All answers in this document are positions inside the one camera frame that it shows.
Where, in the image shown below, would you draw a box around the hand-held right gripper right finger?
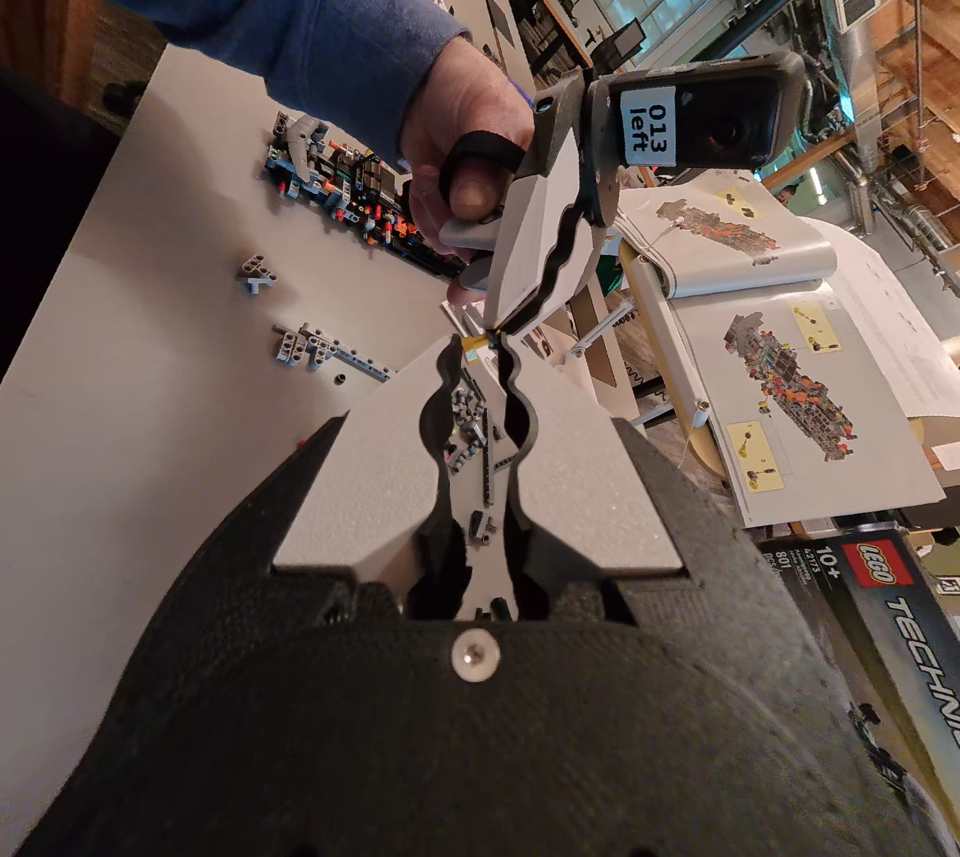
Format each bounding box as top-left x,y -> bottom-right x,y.
495,333 -> 687,609

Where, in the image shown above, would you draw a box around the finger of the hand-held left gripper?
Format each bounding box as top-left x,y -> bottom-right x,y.
501,224 -> 612,336
480,139 -> 595,333

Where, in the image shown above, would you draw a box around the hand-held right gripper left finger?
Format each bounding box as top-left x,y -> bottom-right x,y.
271,334 -> 470,617

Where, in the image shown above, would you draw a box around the scattered grey lego parts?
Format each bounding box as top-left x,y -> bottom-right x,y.
446,383 -> 520,552

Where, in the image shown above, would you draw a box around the grey lego beam assembly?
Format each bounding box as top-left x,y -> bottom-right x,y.
272,321 -> 396,383

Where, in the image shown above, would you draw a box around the partly built lego model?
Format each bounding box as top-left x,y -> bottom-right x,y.
262,110 -> 471,282

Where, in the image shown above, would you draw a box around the lego instruction booklet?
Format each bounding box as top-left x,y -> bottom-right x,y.
613,168 -> 948,530

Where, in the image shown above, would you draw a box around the grey lego connector piece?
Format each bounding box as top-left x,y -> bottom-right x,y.
238,254 -> 280,296

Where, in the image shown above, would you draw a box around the black lego set box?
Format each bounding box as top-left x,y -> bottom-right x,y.
756,521 -> 960,857

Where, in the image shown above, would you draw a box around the person's left hand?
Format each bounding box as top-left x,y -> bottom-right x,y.
397,35 -> 539,307

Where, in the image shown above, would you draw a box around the wooden book stand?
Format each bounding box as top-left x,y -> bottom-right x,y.
617,240 -> 730,481

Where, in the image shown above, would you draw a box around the computer monitor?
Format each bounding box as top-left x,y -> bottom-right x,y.
592,19 -> 648,77

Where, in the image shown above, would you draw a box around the dark grey flat mat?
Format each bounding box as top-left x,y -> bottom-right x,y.
480,0 -> 517,48

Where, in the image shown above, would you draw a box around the silver ventilation duct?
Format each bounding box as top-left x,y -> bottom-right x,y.
802,0 -> 912,221

